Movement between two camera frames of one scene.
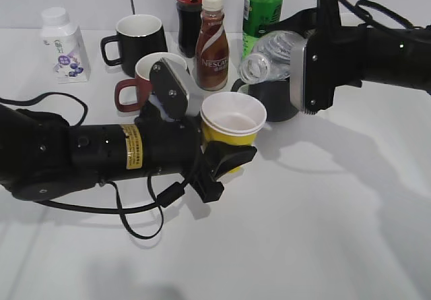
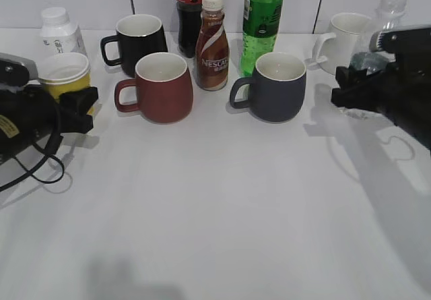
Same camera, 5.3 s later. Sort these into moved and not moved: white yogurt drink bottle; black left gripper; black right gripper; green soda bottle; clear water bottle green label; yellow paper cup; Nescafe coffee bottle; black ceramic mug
Moved: black right gripper; clear water bottle green label; yellow paper cup; black left gripper
Not moved: green soda bottle; Nescafe coffee bottle; white yogurt drink bottle; black ceramic mug
